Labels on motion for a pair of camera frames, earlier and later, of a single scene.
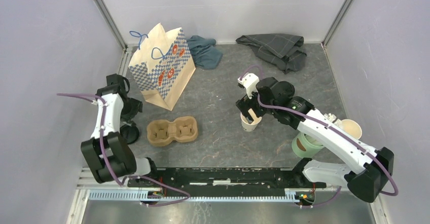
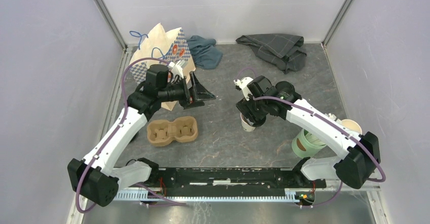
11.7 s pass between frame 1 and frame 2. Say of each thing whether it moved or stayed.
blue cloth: stayed
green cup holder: stayed
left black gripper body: moved
